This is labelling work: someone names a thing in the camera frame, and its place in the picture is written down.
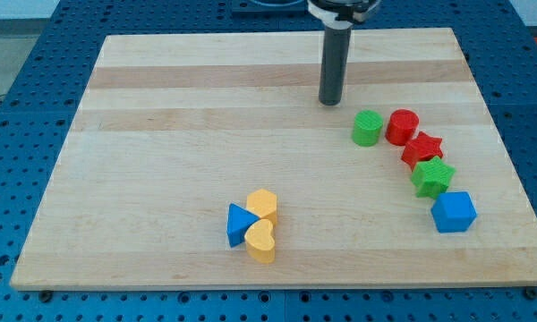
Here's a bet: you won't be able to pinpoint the yellow hexagon block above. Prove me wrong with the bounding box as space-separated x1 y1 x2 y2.
246 189 278 225

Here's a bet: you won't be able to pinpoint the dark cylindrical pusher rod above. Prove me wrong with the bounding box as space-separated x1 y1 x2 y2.
319 27 352 106

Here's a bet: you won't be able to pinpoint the light wooden board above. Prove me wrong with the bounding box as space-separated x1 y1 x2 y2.
11 28 537 291

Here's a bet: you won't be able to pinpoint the blue cube block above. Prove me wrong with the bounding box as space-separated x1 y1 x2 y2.
430 191 477 233

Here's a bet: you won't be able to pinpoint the yellow heart block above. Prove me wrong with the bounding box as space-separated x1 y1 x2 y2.
244 219 276 264

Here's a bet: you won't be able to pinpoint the red cylinder block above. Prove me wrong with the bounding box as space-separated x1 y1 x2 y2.
385 109 420 146

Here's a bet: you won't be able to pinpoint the green star block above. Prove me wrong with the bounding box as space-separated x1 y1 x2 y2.
410 156 456 199

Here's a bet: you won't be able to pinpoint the green cylinder block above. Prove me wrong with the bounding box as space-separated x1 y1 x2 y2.
352 110 383 147

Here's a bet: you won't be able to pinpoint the blue triangle block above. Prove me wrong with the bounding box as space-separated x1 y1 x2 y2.
226 203 260 248

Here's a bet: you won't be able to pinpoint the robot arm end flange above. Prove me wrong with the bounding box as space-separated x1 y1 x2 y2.
307 0 382 24

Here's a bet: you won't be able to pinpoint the dark blue base plate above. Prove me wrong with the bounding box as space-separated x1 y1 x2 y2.
230 0 307 18

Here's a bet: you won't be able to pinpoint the red star block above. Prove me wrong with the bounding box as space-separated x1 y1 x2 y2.
401 131 444 171

